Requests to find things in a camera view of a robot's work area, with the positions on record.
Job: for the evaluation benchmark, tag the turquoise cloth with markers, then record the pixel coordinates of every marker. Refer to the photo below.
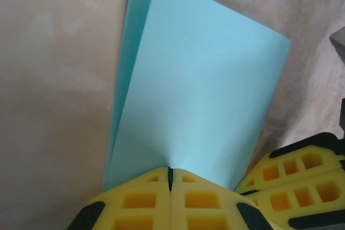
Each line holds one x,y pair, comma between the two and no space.
202,79

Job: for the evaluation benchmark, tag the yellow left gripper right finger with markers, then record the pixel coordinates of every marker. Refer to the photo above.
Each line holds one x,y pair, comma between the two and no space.
178,187

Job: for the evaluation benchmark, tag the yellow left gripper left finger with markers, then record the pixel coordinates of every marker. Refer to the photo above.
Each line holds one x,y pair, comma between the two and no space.
161,187

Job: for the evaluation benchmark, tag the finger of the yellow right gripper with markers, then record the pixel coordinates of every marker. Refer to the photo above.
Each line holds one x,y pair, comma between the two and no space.
296,149
285,200

